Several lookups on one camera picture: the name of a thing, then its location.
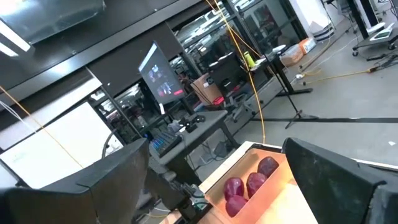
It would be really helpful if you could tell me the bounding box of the yellow hanging cable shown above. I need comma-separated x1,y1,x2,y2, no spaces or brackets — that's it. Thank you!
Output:
205,0,267,144
0,85,85,169

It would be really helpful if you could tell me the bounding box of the dark red apple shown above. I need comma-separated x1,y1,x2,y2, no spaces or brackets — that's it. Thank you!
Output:
246,172,268,199
257,156,280,178
224,195,249,218
223,177,246,202

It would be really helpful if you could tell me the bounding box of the orange storage box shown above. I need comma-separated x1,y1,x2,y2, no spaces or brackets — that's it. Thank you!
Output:
298,36,317,54

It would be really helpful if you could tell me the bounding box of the brown cardboard box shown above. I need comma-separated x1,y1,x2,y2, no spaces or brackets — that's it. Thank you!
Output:
190,73,224,106

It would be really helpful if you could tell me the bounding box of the clear plastic storage box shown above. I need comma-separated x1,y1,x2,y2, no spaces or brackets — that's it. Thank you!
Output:
280,43,305,68

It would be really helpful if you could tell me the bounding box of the yellow floor cable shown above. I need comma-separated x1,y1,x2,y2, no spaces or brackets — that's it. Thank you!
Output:
295,67,379,87

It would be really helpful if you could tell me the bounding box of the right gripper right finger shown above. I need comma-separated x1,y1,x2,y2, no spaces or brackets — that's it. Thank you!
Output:
281,137,398,224

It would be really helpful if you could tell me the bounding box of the orange translucent plastic bin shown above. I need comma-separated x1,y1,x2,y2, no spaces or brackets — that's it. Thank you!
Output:
203,147,296,224

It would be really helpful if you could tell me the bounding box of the black computer monitor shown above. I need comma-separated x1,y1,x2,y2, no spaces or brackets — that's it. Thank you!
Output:
138,40,187,106

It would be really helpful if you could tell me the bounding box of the grey desk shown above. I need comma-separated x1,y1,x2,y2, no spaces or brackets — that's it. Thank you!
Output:
149,110,240,187

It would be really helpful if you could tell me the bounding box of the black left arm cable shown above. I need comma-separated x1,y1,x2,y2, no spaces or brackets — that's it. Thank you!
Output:
101,128,118,160

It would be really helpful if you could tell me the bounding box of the black office chair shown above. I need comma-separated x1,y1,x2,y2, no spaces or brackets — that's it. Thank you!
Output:
207,53,257,123

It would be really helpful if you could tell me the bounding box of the yellow-green bottle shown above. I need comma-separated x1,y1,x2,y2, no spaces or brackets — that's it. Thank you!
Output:
243,50,256,68

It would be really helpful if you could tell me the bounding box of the backlit black keyboard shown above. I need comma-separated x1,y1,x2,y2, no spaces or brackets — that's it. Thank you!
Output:
150,131,183,159

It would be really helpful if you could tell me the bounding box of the black wheeled cart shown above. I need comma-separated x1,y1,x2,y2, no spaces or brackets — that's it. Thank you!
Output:
352,22,398,57

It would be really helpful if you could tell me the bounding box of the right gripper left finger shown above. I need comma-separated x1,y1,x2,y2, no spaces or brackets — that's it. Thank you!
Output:
0,138,150,224

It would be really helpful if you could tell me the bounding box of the black tripod stand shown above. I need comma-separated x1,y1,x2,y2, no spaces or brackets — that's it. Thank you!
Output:
267,52,320,130

